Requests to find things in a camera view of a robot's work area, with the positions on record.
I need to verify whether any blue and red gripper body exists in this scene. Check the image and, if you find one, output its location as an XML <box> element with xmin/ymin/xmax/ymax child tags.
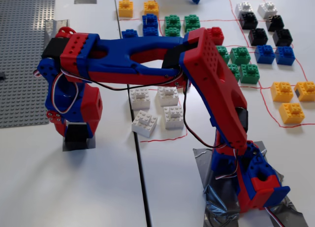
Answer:
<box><xmin>44</xmin><ymin>74</ymin><xmax>86</xmax><ymax>124</ymax></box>

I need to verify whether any base servo cable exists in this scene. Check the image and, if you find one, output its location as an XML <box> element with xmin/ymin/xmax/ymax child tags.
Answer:
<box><xmin>266</xmin><ymin>206</ymin><xmax>287</xmax><ymax>227</ymax></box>

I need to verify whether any grey lego baseplate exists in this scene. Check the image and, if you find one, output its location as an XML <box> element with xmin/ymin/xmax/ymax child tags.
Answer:
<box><xmin>0</xmin><ymin>0</ymin><xmax>56</xmax><ymax>129</ymax></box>

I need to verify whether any grey tape marker square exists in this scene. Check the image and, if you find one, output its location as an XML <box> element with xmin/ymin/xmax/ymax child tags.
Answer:
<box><xmin>62</xmin><ymin>135</ymin><xmax>96</xmax><ymax>152</ymax></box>

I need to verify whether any thin wrist servo cable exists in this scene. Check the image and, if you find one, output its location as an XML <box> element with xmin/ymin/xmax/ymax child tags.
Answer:
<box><xmin>35</xmin><ymin>68</ymin><xmax>82</xmax><ymax>115</ymax></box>

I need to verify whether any grey tape strip on baseplate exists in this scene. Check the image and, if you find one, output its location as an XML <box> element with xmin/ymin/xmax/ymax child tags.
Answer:
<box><xmin>44</xmin><ymin>19</ymin><xmax>70</xmax><ymax>41</ymax></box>

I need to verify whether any red fixed gripper finger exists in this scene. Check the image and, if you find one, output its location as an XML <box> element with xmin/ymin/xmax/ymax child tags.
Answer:
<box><xmin>83</xmin><ymin>87</ymin><xmax>103</xmax><ymax>139</ymax></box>

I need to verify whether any red lego block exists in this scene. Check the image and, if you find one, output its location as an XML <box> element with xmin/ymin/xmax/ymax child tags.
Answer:
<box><xmin>206</xmin><ymin>27</ymin><xmax>225</xmax><ymax>46</ymax></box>

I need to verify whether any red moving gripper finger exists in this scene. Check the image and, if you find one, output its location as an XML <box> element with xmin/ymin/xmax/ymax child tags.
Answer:
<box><xmin>47</xmin><ymin>111</ymin><xmax>67</xmax><ymax>138</ymax></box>

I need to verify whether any white lego block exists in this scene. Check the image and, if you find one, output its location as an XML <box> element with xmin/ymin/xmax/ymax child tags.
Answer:
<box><xmin>129</xmin><ymin>87</ymin><xmax>152</xmax><ymax>111</ymax></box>
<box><xmin>131</xmin><ymin>110</ymin><xmax>158</xmax><ymax>138</ymax></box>
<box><xmin>162</xmin><ymin>105</ymin><xmax>186</xmax><ymax>130</ymax></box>
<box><xmin>235</xmin><ymin>1</ymin><xmax>255</xmax><ymax>18</ymax></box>
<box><xmin>257</xmin><ymin>1</ymin><xmax>278</xmax><ymax>19</ymax></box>
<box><xmin>157</xmin><ymin>86</ymin><xmax>180</xmax><ymax>107</ymax></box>

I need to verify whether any long arm servo cable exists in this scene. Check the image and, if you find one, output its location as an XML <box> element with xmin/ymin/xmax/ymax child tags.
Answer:
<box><xmin>59</xmin><ymin>71</ymin><xmax>223</xmax><ymax>149</ymax></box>

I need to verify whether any yellow lego block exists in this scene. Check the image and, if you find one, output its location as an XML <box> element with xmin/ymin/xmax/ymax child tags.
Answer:
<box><xmin>118</xmin><ymin>0</ymin><xmax>134</xmax><ymax>18</ymax></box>
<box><xmin>270</xmin><ymin>81</ymin><xmax>294</xmax><ymax>102</ymax></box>
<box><xmin>278</xmin><ymin>102</ymin><xmax>306</xmax><ymax>125</ymax></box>
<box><xmin>293</xmin><ymin>81</ymin><xmax>315</xmax><ymax>102</ymax></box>
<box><xmin>143</xmin><ymin>0</ymin><xmax>160</xmax><ymax>16</ymax></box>

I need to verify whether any crumpled grey duct tape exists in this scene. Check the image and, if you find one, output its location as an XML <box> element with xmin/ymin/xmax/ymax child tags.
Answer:
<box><xmin>192</xmin><ymin>140</ymin><xmax>309</xmax><ymax>227</ymax></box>

